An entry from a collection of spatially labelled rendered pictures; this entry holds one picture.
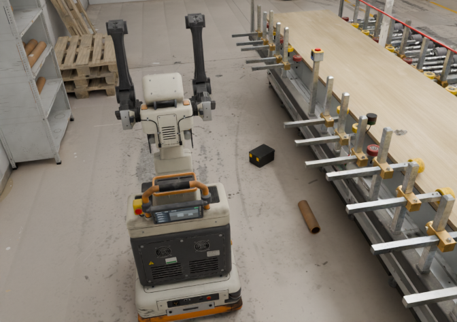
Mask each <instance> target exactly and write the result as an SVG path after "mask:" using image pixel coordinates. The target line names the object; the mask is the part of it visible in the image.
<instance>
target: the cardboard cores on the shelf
mask: <svg viewBox="0 0 457 322"><path fill-rule="evenodd" d="M22 43H23V46H24V49H25V52H26V55H27V58H28V61H29V65H30V67H31V68H32V66H33V65H34V64H35V62H36V61H37V60H38V58H39V57H40V55H41V54H42V52H43V51H44V50H45V48H46V43H45V42H43V41H40V42H39V43H38V42H37V40H35V39H31V40H30V41H29V42H28V44H27V45H26V44H25V43H24V42H22ZM45 82H46V79H45V78H44V77H39V78H38V79H37V82H36V86H37V90H38V92H39V95H40V93H41V91H42V89H43V87H44V84H45Z"/></svg>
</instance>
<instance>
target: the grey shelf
mask: <svg viewBox="0 0 457 322"><path fill-rule="evenodd" d="M4 1H5V2H4ZM36 1H37V2H36ZM2 2H3V3H2ZM3 6H4V7H3ZM11 6H12V8H13V11H12V9H11ZM37 6H38V7H37ZM4 8H5V9H4ZM40 15H41V17H40ZM7 18H8V19H7ZM8 20H9V22H10V24H9V22H8ZM41 20H42V21H41ZM42 22H43V24H42ZM45 32H46V33H45ZM46 36H47V38H46ZM31 39H35V40H37V42H38V43H39V42H40V41H43V42H45V43H46V48H45V50H44V51H43V52H42V54H41V55H40V57H39V58H38V60H37V61H36V62H35V64H34V65H33V66H32V68H31V67H30V65H29V61H28V58H27V55H26V52H25V49H24V46H23V43H22V42H24V43H25V44H26V45H27V44H28V42H29V41H30V40H31ZM47 39H48V40H47ZM16 44H17V46H16ZM17 47H18V48H17ZM18 50H19V52H18ZM21 52H22V53H21ZM19 53H20V54H19ZM51 53H52V54H51ZM20 57H21V58H20ZM52 57H53V59H52ZM21 59H22V60H21ZM53 60H54V61H53ZM22 63H23V64H22ZM23 65H24V67H23ZM54 65H55V66H54ZM55 67H56V69H55ZM24 69H25V70H24ZM25 71H26V72H25ZM57 74H58V75H57ZM39 77H44V78H45V79H46V82H45V84H44V87H43V89H42V91H41V93H40V95H39V92H38V90H37V86H36V82H37V79H38V78H39ZM29 83H30V84H29ZM30 85H31V86H30ZM61 88H62V90H61ZM31 89H32V90H31ZM32 91H33V92H32ZM62 91H63V92H62ZM35 102H36V103H35ZM65 102H66V103H65ZM66 104H67V106H66ZM69 117H70V121H74V117H73V114H72V111H71V107H70V104H69V100H68V97H67V93H66V90H65V85H64V83H63V79H62V75H61V71H60V68H59V66H58V61H57V58H56V54H55V51H54V47H53V44H52V40H51V37H50V33H49V30H48V26H47V23H46V18H45V16H44V11H43V8H42V6H41V1H40V0H0V139H1V142H2V144H3V147H4V149H5V151H6V153H7V156H8V159H9V160H10V163H11V165H12V169H13V170H17V169H18V166H17V165H15V163H17V162H23V161H34V160H40V159H51V158H55V160H56V164H57V165H60V164H61V163H62V161H61V159H60V157H59V154H58V151H59V148H60V143H61V140H62V138H63V136H64V134H65V130H66V128H67V123H68V121H69ZM14 161H15V162H14Z"/></svg>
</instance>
